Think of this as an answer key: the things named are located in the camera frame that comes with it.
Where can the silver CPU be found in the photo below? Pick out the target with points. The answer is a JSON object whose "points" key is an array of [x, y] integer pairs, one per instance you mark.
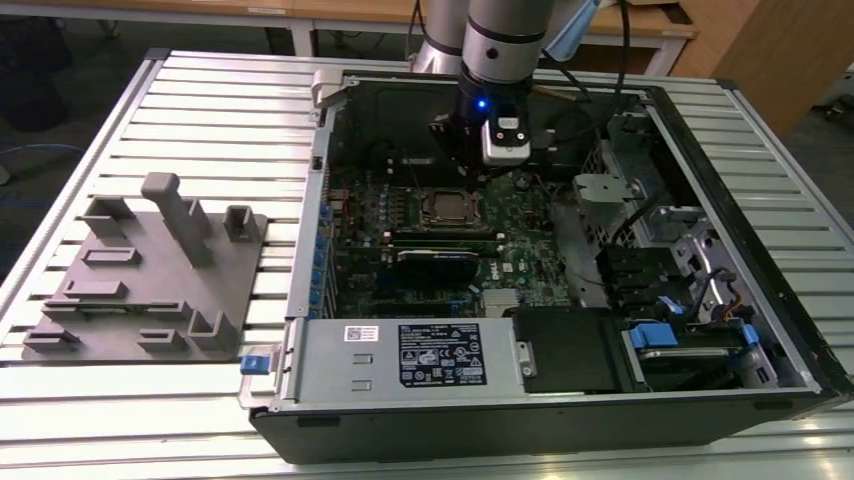
{"points": [[450, 207]]}

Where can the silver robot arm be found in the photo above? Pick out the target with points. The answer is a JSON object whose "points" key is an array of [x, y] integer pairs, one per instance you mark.
{"points": [[500, 45]]}

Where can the perforated metal drive cage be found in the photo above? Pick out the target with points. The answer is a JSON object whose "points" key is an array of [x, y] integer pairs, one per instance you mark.
{"points": [[603, 187]]}

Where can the grey case latch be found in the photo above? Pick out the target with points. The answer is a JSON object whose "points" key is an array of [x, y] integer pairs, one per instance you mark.
{"points": [[327, 87]]}

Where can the green motherboard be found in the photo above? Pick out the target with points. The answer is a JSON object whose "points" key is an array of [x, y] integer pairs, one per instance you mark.
{"points": [[527, 250]]}

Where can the black graphics card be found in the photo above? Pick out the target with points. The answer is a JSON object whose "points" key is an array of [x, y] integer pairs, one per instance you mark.
{"points": [[436, 277]]}

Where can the grey plastic bar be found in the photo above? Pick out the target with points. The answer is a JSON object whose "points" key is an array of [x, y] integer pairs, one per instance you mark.
{"points": [[576, 260]]}

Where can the small silver heat sink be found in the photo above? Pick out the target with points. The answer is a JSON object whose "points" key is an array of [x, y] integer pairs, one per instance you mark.
{"points": [[500, 302]]}

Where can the blue disk carrier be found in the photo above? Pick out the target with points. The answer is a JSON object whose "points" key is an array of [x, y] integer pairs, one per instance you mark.
{"points": [[650, 336]]}

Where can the wooden cabinet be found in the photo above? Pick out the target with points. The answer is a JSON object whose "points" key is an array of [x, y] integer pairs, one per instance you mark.
{"points": [[787, 50]]}

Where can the silver power supply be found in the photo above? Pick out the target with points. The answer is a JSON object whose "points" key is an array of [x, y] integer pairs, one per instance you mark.
{"points": [[320, 372]]}

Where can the grey parts rack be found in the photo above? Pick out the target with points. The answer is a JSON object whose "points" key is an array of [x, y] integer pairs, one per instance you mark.
{"points": [[167, 290]]}

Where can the blue release latch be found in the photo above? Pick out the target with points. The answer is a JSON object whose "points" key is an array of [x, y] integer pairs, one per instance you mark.
{"points": [[253, 365]]}

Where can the small blue clip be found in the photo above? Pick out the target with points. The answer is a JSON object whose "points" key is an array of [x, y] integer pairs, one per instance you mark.
{"points": [[748, 335]]}

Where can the black PC case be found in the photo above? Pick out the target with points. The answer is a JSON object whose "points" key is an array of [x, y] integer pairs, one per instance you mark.
{"points": [[467, 435]]}

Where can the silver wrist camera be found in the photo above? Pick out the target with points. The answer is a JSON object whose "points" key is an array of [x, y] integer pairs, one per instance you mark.
{"points": [[507, 152]]}

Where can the wooden desk white frame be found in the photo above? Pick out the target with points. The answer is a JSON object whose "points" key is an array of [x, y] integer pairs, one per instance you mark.
{"points": [[650, 22], [133, 7]]}

